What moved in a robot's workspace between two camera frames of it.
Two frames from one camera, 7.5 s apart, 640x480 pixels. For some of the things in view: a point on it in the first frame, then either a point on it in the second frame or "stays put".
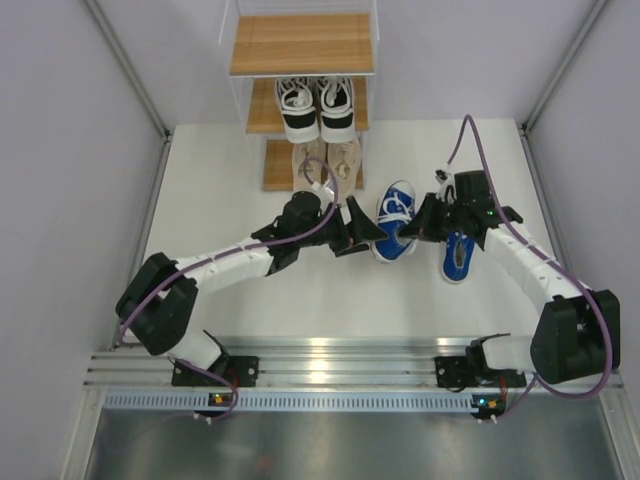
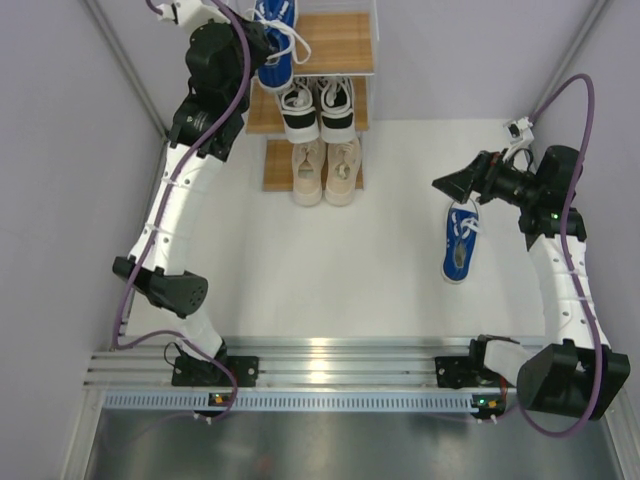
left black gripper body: [332, 233] to [256, 50]
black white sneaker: [337, 108] stays put
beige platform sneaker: [315, 170] stays put
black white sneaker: [297, 97] stays put
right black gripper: [422, 227] to [459, 186]
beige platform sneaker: [345, 160] stays put
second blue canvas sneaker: [458, 257] stays put
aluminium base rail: [321, 364] stays put
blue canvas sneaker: [396, 206] to [279, 18]
